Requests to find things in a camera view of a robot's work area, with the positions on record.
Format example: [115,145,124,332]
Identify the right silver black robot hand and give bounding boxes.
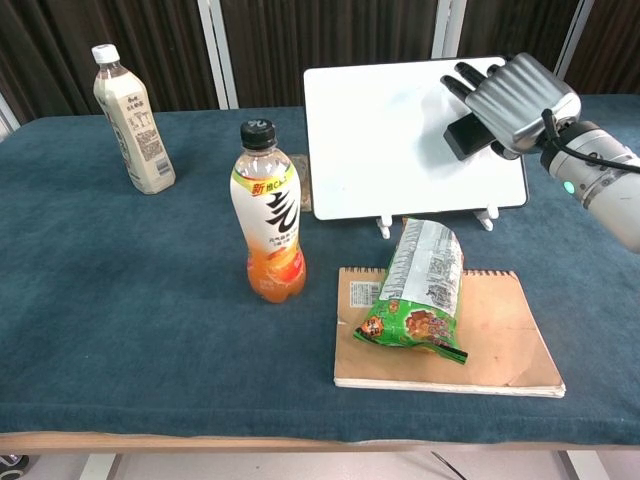
[439,52,583,161]

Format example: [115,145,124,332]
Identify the green snack bag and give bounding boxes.
[354,216,469,366]

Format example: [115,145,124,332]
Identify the white partition post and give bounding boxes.
[552,0,596,81]
[197,0,239,110]
[0,94,21,141]
[430,0,469,59]

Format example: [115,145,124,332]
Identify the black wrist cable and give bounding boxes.
[542,109,640,174]

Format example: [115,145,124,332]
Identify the beige milk tea bottle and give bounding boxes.
[91,43,177,196]

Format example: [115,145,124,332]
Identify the clear nut snack packet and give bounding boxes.
[292,154,314,211]

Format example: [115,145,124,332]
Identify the blue table cloth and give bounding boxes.
[0,94,640,446]

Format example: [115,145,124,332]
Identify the orange drink bottle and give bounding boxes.
[229,119,307,305]

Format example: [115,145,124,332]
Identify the white board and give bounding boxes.
[302,54,529,222]

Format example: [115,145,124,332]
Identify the brown spiral notebook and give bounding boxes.
[333,266,567,399]

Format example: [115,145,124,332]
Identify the small black box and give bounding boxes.
[443,112,495,161]

